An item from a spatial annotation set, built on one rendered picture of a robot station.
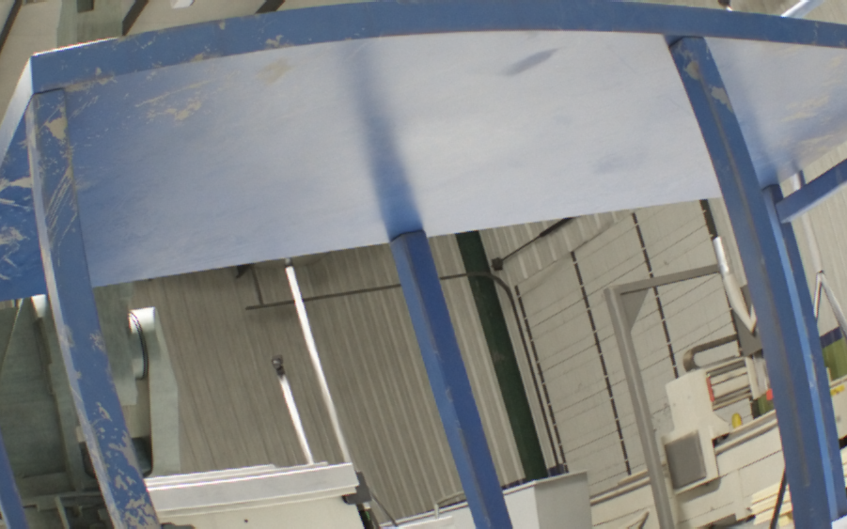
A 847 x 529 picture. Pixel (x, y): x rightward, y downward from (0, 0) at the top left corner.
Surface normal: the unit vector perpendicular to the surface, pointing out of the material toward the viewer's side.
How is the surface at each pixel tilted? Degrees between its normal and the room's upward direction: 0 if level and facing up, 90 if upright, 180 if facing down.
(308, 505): 90
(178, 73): 180
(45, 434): 125
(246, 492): 90
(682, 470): 90
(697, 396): 90
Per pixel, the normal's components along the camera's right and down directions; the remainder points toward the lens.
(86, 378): 0.48, -0.32
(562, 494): 0.85, -0.22
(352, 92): 0.28, 0.94
